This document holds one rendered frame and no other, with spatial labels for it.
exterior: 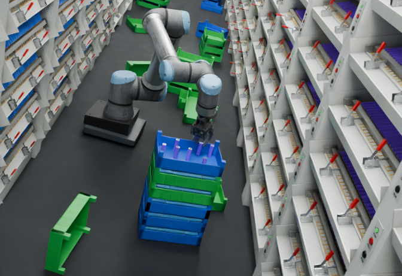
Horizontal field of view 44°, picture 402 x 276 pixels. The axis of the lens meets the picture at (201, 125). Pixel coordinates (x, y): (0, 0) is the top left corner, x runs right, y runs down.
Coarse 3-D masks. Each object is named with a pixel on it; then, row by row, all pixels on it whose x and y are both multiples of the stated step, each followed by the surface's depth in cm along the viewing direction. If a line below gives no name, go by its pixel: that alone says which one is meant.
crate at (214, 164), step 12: (156, 144) 227; (168, 144) 235; (180, 144) 236; (192, 144) 236; (216, 144) 236; (156, 156) 220; (168, 156) 227; (180, 156) 230; (192, 156) 233; (204, 156) 236; (216, 156) 237; (168, 168) 218; (180, 168) 219; (192, 168) 219; (204, 168) 220; (216, 168) 221
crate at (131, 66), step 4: (128, 64) 378; (132, 64) 376; (136, 64) 379; (140, 64) 381; (144, 64) 383; (148, 64) 386; (128, 68) 378; (132, 68) 385; (136, 68) 388; (140, 68) 390; (144, 68) 392; (136, 72) 390; (140, 72) 392; (144, 72) 394; (140, 76) 393
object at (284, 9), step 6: (282, 6) 301; (288, 6) 301; (294, 6) 301; (300, 6) 301; (282, 12) 303; (282, 18) 293; (282, 24) 295; (288, 24) 279; (294, 24) 278; (288, 30) 270; (288, 36) 272; (294, 36) 257; (294, 42) 251
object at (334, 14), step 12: (312, 0) 230; (324, 0) 230; (336, 0) 230; (348, 0) 230; (360, 0) 219; (312, 12) 232; (324, 12) 214; (336, 12) 217; (348, 12) 189; (324, 24) 207; (336, 24) 202; (348, 24) 198; (336, 36) 188; (336, 48) 188
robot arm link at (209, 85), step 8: (200, 80) 208; (208, 80) 208; (216, 80) 208; (200, 88) 208; (208, 88) 205; (216, 88) 206; (200, 96) 210; (208, 96) 208; (216, 96) 209; (200, 104) 212; (208, 104) 210; (216, 104) 213
